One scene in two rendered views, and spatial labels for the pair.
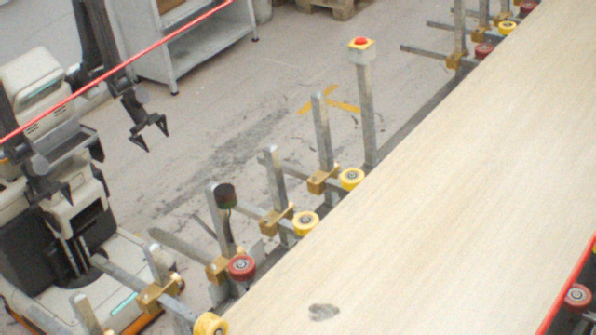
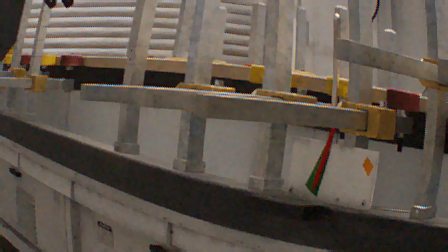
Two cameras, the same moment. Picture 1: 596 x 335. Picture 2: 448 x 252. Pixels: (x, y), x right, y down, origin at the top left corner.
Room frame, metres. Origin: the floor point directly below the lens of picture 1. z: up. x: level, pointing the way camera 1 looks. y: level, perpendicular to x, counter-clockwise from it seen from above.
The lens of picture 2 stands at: (1.37, 2.06, 0.91)
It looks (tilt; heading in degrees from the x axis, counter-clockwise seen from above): 3 degrees down; 283
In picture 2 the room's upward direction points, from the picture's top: 6 degrees clockwise
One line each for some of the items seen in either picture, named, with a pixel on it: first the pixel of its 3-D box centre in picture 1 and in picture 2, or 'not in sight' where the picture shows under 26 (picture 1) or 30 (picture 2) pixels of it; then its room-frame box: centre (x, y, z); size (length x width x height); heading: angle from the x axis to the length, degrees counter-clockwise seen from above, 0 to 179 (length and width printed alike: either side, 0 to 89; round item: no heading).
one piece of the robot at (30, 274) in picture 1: (44, 207); not in sight; (2.35, 1.08, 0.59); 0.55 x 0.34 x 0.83; 136
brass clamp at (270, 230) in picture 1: (277, 218); (282, 107); (1.73, 0.07, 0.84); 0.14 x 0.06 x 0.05; 136
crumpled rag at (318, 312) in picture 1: (322, 309); not in sight; (1.24, -0.02, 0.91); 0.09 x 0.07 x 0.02; 73
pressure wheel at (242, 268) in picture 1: (244, 276); (402, 119); (1.48, 0.19, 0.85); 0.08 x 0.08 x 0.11
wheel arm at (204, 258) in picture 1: (197, 255); (326, 117); (1.61, 0.33, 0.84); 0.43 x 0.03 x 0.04; 46
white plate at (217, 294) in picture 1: (237, 273); (332, 174); (1.61, 0.23, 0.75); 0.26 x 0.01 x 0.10; 136
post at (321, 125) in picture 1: (325, 153); (201, 51); (1.93, -0.12, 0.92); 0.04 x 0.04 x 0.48; 46
